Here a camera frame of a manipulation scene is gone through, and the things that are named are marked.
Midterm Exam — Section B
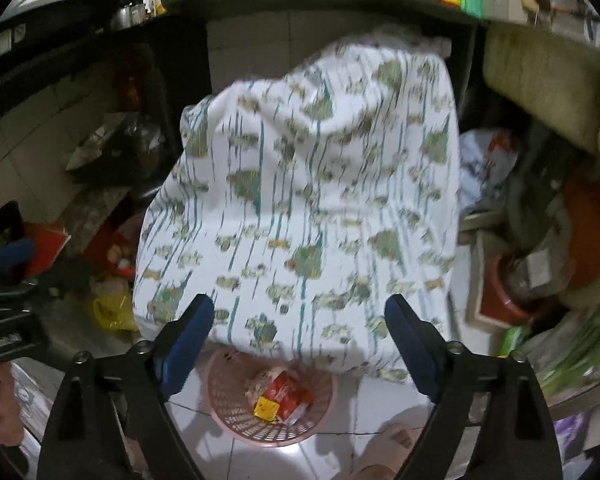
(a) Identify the white red plastic bag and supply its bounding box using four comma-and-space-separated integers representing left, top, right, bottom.
458, 129, 519, 214

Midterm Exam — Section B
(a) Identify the red bowl of eggs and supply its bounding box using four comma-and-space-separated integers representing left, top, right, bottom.
83, 226, 137, 282

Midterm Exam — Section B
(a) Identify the yellow plastic bag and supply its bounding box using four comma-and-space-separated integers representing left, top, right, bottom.
93, 284, 137, 332

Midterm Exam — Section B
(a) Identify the red plastic stool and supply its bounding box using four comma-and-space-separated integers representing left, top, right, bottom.
24, 221, 71, 278

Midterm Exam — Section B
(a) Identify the pink perforated plastic basket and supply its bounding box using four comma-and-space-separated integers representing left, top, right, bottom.
204, 349, 337, 448

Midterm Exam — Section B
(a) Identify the white animal print tablecloth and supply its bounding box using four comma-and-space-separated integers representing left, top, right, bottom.
133, 29, 460, 382

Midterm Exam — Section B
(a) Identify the red snack wrapper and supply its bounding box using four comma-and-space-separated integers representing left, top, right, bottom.
257, 367, 314, 427

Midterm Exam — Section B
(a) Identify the yellow chicken snack packet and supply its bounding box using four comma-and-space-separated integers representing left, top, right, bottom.
253, 396, 280, 424

